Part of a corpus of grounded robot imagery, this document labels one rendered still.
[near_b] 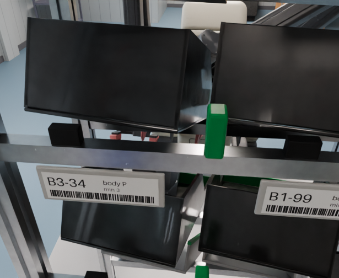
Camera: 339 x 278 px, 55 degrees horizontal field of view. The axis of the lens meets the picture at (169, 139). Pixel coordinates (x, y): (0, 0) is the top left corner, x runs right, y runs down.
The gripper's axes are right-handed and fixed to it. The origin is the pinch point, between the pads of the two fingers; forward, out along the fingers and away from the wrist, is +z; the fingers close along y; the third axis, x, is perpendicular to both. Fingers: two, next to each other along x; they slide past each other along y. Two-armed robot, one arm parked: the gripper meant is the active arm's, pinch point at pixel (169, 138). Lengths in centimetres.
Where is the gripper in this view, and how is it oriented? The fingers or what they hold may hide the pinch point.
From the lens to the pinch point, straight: 58.5
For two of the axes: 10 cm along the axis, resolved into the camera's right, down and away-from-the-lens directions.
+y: 9.8, 1.4, -1.2
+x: 0.4, 5.3, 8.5
